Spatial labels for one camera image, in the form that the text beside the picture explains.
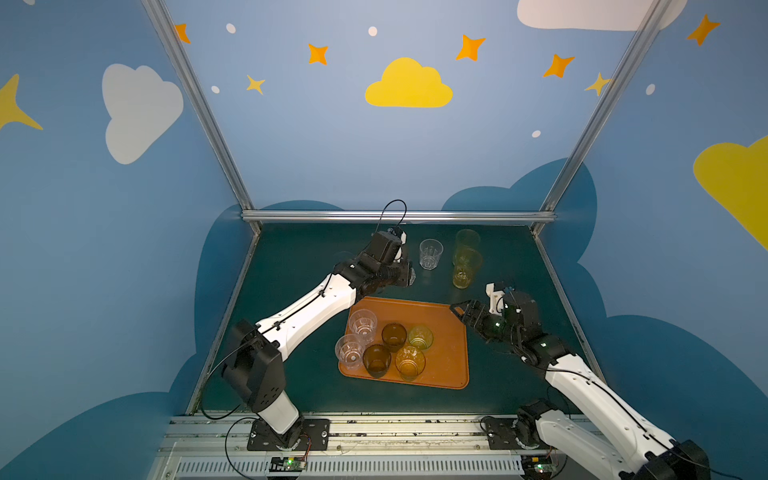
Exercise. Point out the yellow ribbed glass front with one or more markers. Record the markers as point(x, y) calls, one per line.
point(466, 263)

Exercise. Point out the aluminium frame right post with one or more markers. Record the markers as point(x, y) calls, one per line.
point(648, 29)

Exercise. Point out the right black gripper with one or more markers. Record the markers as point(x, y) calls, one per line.
point(477, 315)

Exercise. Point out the green clear cup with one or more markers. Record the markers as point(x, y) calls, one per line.
point(420, 337)

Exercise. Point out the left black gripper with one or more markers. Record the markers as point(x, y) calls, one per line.
point(395, 273)

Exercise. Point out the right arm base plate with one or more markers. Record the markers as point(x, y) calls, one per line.
point(501, 433)

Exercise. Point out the aluminium mounting rail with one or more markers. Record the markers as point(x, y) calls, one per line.
point(411, 446)

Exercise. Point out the yellow-green glass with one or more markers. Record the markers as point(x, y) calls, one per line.
point(467, 239)

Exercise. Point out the right controller board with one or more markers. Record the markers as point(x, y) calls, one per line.
point(537, 468)

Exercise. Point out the aluminium frame left post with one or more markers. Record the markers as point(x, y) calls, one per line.
point(161, 20)

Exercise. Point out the aluminium frame post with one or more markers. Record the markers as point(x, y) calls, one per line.
point(161, 20)
point(648, 29)

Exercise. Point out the orange plastic tray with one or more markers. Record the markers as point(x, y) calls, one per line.
point(447, 365)

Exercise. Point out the dark amber textured cup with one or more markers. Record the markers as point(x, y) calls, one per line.
point(377, 360)
point(394, 336)

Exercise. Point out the tall amber clear cup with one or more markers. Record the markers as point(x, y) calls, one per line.
point(410, 362)

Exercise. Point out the aluminium frame back bar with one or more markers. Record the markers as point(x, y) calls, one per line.
point(446, 217)

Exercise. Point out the left controller board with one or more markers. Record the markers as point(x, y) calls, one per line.
point(287, 465)

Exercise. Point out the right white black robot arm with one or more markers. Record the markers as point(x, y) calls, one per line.
point(626, 445)

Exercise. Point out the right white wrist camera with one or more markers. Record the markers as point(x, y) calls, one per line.
point(496, 292)

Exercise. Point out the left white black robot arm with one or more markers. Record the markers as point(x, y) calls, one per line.
point(256, 352)

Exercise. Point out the controller board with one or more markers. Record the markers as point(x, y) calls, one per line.
point(537, 468)
point(287, 465)

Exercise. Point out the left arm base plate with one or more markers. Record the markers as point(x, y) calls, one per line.
point(303, 434)

